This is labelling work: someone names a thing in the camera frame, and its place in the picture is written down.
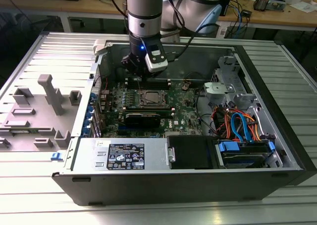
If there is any metal socket cover frame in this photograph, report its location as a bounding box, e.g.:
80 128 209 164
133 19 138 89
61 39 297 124
140 90 167 107

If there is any silver topped CPU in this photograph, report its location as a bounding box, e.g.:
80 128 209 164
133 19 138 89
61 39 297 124
145 92 161 104

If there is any RAM slot with white clips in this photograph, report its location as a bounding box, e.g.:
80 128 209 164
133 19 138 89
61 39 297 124
123 106 174 111
126 77 172 82
126 83 172 87

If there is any CPU socket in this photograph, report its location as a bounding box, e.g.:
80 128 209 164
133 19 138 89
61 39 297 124
138 88 169 108

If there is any black drive bay cover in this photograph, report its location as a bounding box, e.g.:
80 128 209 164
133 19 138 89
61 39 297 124
166 135 218 170

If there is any black graphics card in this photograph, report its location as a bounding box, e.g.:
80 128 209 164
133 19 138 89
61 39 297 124
123 112 161 129

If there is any green motherboard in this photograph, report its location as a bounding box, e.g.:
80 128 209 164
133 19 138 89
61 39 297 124
99 80 213 139

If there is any black label sticker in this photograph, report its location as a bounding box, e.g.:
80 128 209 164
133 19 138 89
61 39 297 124
106 143 146 171

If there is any silver power supply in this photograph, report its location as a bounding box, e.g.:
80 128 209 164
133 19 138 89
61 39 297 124
64 137 171 172

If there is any black desktop box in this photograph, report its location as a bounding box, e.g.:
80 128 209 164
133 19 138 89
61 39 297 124
219 0 235 17

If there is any silver drive cage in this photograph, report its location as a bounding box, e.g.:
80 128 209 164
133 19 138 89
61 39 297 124
211 55 263 112

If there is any grey parts rack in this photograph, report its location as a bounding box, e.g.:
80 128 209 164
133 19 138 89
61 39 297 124
0 73 84 153

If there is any blue disk carrier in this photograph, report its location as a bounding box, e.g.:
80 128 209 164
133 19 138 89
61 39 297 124
217 140 277 170

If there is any black PC case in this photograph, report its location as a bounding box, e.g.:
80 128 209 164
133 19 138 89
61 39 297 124
48 31 317 207

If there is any copper coil transformer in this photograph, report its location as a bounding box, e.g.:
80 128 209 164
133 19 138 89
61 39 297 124
254 0 271 12

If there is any wooden desk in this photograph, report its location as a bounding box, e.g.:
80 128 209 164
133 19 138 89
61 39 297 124
0 0 317 29

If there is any hard disk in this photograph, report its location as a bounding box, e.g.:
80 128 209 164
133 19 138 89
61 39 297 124
222 152 270 169

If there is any grey electronic device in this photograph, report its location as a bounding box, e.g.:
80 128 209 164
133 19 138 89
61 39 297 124
268 0 288 12

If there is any white paper sheet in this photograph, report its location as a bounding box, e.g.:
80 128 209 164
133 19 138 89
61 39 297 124
291 0 317 14

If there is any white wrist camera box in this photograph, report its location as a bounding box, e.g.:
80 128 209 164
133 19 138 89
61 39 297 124
144 43 169 74

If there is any thin grey wire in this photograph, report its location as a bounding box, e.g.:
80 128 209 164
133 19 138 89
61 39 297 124
185 72 208 87

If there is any black power cable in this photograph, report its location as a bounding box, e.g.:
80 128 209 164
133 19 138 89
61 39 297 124
195 86 220 138

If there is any grey metal bracket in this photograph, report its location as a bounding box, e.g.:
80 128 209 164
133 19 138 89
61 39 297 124
203 82 235 104

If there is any orange cable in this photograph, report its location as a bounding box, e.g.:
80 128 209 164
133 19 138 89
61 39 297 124
215 111 235 139
221 108 262 140

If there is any blue network cable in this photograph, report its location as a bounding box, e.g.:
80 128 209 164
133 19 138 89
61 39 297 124
235 6 245 37

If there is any blue SATA cable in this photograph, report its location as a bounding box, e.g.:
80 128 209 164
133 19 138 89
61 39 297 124
230 112 255 144

